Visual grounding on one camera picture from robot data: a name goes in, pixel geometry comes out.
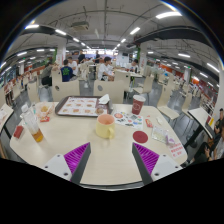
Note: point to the colourful sticker sheet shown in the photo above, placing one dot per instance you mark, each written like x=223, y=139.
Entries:
x=128, y=120

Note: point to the food wrapper with fries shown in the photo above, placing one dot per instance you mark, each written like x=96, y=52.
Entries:
x=43, y=111

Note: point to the red paper cup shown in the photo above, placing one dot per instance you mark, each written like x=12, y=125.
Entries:
x=138, y=102

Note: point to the red small box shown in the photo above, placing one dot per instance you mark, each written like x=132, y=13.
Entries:
x=18, y=131

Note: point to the clear plastic packet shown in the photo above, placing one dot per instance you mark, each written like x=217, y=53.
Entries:
x=159, y=134

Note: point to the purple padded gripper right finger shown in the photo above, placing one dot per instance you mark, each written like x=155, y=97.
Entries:
x=151, y=165

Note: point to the seated person far right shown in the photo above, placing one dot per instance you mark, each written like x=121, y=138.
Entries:
x=211, y=143

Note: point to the person in white shirt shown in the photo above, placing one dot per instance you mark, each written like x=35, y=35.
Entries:
x=104, y=71

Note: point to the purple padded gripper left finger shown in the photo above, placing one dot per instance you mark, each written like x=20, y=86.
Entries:
x=70, y=166

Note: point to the clear plastic drink bottle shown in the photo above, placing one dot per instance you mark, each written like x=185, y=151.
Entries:
x=31, y=123

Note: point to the beige chair centre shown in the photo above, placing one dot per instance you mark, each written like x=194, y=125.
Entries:
x=115, y=90

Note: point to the red round coaster lid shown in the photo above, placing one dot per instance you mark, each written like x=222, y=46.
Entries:
x=140, y=137

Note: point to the white crumpled napkin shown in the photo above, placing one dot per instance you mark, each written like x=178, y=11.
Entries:
x=104, y=99

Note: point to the yellow ceramic mug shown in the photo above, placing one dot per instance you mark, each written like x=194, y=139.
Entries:
x=105, y=126

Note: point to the red white table sign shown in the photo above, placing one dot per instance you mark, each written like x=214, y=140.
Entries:
x=177, y=150

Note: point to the red sauce packet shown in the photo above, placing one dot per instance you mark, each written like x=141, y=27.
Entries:
x=149, y=123

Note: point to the person in blue shirt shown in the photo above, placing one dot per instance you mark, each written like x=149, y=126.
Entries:
x=66, y=71

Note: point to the brown food tray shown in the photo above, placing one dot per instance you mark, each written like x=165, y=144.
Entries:
x=79, y=106

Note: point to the beige chair left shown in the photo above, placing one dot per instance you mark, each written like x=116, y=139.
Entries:
x=61, y=90

